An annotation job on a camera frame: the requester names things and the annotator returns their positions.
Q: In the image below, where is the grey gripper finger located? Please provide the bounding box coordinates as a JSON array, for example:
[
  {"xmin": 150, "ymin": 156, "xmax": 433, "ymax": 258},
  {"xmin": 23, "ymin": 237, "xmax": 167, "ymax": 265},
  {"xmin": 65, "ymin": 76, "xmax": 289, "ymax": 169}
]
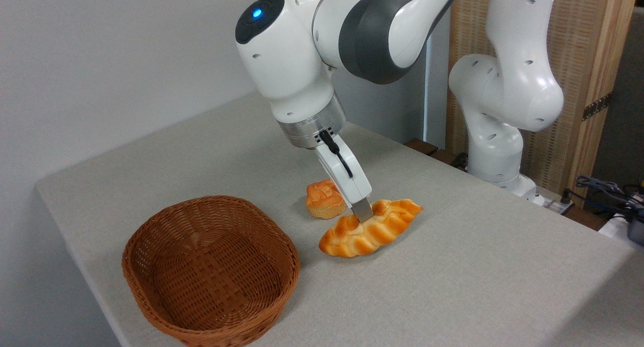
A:
[{"xmin": 351, "ymin": 199, "xmax": 374, "ymax": 223}]

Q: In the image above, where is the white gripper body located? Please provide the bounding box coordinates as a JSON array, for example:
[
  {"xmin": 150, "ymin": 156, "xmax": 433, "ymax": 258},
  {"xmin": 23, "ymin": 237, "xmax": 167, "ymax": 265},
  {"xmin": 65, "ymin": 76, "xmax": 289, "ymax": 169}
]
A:
[{"xmin": 315, "ymin": 134, "xmax": 373, "ymax": 207}]

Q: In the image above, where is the long braided bread loaf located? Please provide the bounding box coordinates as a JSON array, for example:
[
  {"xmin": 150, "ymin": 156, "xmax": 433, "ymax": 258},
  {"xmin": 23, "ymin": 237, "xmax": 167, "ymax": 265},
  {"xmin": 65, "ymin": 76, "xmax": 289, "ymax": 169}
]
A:
[{"xmin": 318, "ymin": 199, "xmax": 423, "ymax": 258}]

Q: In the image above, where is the small round muffin bread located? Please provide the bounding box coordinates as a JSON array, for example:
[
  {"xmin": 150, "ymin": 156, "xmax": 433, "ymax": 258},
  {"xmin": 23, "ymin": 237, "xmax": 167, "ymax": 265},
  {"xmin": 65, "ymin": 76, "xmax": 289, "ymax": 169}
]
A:
[{"xmin": 305, "ymin": 179, "xmax": 347, "ymax": 220}]

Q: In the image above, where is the brown woven wicker basket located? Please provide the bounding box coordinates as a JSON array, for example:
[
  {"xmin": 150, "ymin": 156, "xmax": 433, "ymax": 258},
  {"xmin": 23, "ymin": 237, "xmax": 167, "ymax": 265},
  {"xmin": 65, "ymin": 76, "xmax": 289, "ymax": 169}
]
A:
[{"xmin": 122, "ymin": 195, "xmax": 301, "ymax": 347}]

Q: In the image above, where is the blue-grey device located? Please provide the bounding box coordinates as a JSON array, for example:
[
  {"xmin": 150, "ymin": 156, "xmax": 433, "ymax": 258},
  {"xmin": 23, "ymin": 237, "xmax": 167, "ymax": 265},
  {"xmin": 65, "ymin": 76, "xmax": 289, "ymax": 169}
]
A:
[{"xmin": 626, "ymin": 210, "xmax": 644, "ymax": 247}]

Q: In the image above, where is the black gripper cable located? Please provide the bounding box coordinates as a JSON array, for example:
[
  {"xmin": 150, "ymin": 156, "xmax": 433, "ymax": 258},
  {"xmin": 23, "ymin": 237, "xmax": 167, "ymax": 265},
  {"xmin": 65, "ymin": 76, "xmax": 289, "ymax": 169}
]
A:
[{"xmin": 319, "ymin": 130, "xmax": 354, "ymax": 179}]

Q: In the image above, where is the white vertical wall trim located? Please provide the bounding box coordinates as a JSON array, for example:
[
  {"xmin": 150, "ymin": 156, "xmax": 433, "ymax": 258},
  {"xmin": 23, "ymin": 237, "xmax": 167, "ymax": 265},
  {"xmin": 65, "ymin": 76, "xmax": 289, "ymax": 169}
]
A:
[{"xmin": 424, "ymin": 15, "xmax": 452, "ymax": 149}]

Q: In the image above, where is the black cable bundle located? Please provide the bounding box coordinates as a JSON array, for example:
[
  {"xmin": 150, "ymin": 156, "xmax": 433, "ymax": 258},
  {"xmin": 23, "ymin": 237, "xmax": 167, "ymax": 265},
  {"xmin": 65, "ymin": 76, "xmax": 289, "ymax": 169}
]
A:
[{"xmin": 576, "ymin": 175, "xmax": 644, "ymax": 219}]

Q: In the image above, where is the black metal hinge strap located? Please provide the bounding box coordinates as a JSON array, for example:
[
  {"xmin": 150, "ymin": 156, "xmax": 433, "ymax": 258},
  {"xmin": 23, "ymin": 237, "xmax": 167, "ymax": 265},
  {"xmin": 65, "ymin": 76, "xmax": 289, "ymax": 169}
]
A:
[{"xmin": 582, "ymin": 92, "xmax": 613, "ymax": 121}]

